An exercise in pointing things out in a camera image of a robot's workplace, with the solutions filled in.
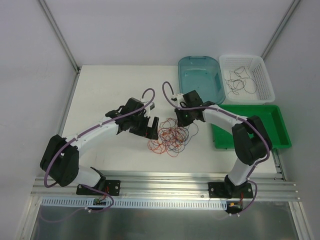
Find orange red thin cable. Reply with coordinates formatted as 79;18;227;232
146;118;191;155

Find purple thin cable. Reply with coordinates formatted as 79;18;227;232
159;119;201;159

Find black thin cable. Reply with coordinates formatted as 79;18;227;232
228;65;251;81
223;76;257;97

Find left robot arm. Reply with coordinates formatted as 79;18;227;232
40;97;159;195

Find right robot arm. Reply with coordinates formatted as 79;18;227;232
170;90;273;199

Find teal transparent plastic tub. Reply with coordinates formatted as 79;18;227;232
177;56;226;105

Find white perforated plastic basket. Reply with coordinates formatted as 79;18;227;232
219;54;276;105

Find green plastic tray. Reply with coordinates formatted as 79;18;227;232
211;104;292;149

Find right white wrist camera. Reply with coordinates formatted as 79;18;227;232
170;93;187;108

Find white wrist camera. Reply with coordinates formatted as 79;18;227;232
140;97;155;111
170;93;187;108

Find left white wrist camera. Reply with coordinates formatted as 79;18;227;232
140;97;155;111

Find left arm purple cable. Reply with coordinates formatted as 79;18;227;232
43;87;156;188

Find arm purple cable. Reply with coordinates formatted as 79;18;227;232
161;80;272;181
43;87;156;188

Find aluminium mounting rail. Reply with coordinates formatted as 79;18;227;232
31;146;301;202

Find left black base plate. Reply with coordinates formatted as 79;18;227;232
76;179;121;196

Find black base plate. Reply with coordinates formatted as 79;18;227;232
208;181;254;199
76;179;121;196

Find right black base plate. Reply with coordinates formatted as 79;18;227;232
208;181;254;199

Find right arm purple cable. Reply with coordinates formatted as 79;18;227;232
161;80;272;181

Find white slotted cable duct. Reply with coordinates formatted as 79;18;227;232
41;197;227;211

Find left aluminium frame post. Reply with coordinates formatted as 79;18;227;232
37;0;81;73

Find aluminium frame post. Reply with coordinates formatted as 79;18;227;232
260;0;302;60
37;0;81;73

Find right aluminium frame post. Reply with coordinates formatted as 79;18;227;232
260;0;302;60

